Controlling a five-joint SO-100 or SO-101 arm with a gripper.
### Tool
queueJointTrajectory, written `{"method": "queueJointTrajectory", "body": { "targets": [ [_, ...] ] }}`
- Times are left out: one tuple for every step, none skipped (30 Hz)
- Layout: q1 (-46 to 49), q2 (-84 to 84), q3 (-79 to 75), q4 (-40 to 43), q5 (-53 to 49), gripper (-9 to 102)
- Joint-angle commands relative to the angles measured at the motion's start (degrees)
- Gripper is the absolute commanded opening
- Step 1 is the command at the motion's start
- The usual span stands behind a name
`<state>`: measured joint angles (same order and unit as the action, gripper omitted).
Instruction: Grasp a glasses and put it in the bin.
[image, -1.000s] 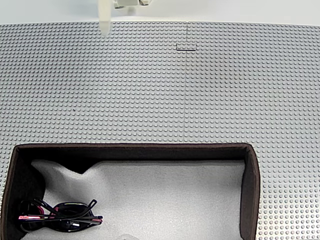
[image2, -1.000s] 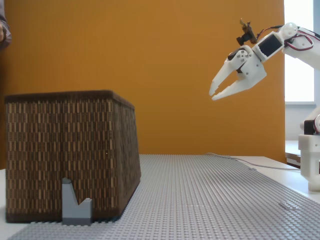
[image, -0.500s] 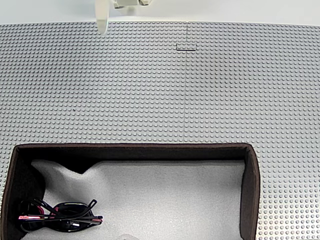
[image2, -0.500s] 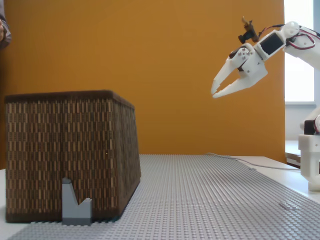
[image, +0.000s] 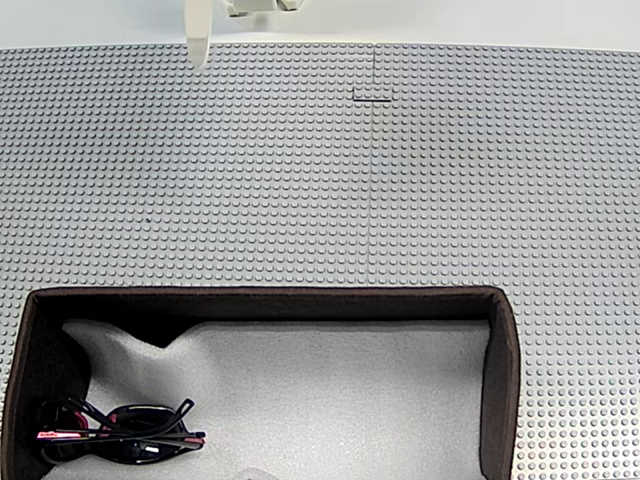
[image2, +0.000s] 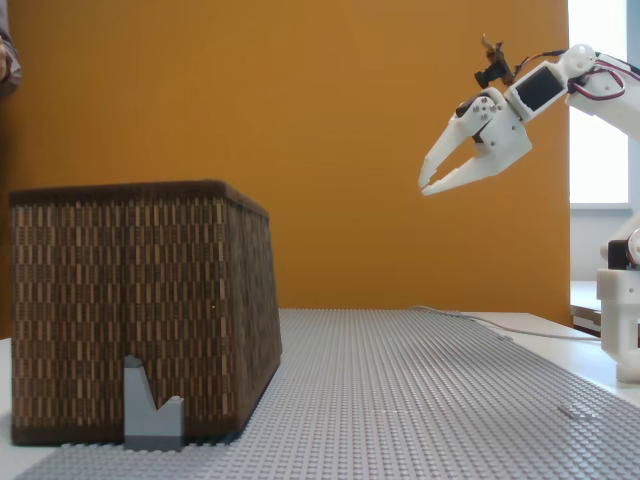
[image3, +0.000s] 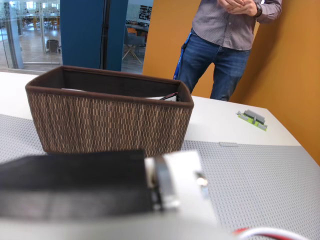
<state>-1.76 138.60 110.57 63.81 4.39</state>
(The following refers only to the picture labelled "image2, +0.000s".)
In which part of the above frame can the brown woven fabric bin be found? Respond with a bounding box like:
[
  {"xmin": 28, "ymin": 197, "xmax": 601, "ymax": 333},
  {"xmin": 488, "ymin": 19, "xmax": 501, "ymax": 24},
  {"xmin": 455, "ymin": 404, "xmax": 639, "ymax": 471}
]
[{"xmin": 8, "ymin": 178, "xmax": 285, "ymax": 448}]

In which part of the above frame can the grey studded baseplate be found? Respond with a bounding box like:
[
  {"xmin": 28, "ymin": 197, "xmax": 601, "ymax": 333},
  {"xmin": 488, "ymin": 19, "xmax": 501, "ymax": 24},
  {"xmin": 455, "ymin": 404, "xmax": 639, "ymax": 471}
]
[
  {"xmin": 14, "ymin": 407, "xmax": 640, "ymax": 480},
  {"xmin": 239, "ymin": 307, "xmax": 640, "ymax": 412}
]

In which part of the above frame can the small flat grey brick plate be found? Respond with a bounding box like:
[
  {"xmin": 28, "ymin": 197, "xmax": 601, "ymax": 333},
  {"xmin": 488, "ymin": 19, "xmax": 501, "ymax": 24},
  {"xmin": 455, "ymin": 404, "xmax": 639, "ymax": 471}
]
[{"xmin": 556, "ymin": 401, "xmax": 597, "ymax": 421}]

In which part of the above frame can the grey sloped brick piece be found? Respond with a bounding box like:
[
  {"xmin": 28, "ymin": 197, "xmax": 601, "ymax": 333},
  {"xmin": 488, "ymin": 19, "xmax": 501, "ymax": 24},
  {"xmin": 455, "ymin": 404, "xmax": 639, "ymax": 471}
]
[{"xmin": 123, "ymin": 353, "xmax": 185, "ymax": 452}]

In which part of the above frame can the person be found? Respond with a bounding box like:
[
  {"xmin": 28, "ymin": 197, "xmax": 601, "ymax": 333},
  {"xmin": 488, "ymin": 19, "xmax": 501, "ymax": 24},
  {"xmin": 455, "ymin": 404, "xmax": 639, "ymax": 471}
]
[{"xmin": 0, "ymin": 0, "xmax": 24, "ymax": 97}]

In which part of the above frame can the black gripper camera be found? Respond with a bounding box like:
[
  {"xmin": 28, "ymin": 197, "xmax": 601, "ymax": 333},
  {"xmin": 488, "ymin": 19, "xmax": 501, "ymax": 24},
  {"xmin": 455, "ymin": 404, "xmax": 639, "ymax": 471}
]
[{"xmin": 473, "ymin": 33, "xmax": 516, "ymax": 87}]

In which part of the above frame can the black camera cable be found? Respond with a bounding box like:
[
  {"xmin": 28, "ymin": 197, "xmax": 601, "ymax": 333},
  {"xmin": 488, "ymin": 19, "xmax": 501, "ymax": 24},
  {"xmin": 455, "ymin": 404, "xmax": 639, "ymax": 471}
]
[{"xmin": 513, "ymin": 48, "xmax": 571, "ymax": 70}]

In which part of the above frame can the red white servo cable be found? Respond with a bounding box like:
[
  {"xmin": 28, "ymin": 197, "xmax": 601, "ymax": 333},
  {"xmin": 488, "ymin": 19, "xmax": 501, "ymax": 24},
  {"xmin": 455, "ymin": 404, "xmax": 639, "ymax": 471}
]
[{"xmin": 567, "ymin": 52, "xmax": 629, "ymax": 101}]

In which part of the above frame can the pale table cable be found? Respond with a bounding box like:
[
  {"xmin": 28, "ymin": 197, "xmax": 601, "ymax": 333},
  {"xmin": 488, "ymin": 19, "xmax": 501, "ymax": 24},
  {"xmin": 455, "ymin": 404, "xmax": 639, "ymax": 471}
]
[{"xmin": 407, "ymin": 305, "xmax": 601, "ymax": 342}]

